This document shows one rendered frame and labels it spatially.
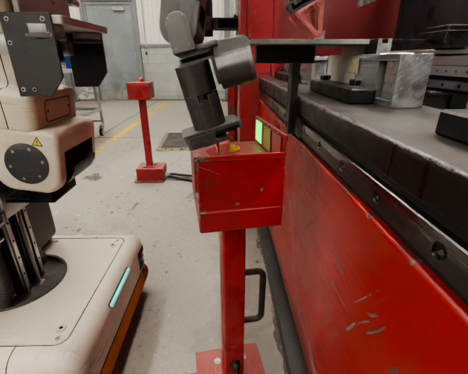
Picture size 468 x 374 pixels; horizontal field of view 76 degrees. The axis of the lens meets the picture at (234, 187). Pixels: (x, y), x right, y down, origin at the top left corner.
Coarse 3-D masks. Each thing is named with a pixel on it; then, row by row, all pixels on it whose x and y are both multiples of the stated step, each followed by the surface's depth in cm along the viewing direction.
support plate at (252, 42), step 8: (256, 40) 65; (264, 40) 65; (272, 40) 65; (280, 40) 65; (288, 40) 65; (296, 40) 65; (304, 40) 65; (312, 40) 65; (320, 40) 65; (328, 40) 65; (336, 40) 65; (344, 40) 66; (352, 40) 66; (360, 40) 66; (368, 40) 66
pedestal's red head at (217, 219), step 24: (264, 120) 64; (240, 144) 69; (192, 168) 64; (216, 168) 51; (240, 168) 52; (264, 168) 53; (216, 192) 53; (240, 192) 54; (264, 192) 55; (216, 216) 55; (240, 216) 56; (264, 216) 57
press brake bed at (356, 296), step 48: (288, 144) 89; (336, 144) 54; (288, 192) 90; (336, 192) 52; (384, 192) 36; (288, 240) 91; (336, 240) 52; (384, 240) 36; (432, 240) 28; (288, 288) 92; (336, 288) 52; (384, 288) 36; (432, 288) 28; (288, 336) 107; (336, 336) 53; (384, 336) 37; (432, 336) 28
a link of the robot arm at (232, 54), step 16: (176, 16) 44; (176, 32) 44; (176, 48) 45; (192, 48) 45; (208, 48) 47; (224, 48) 46; (240, 48) 46; (224, 64) 46; (240, 64) 46; (224, 80) 47; (240, 80) 47; (256, 80) 49
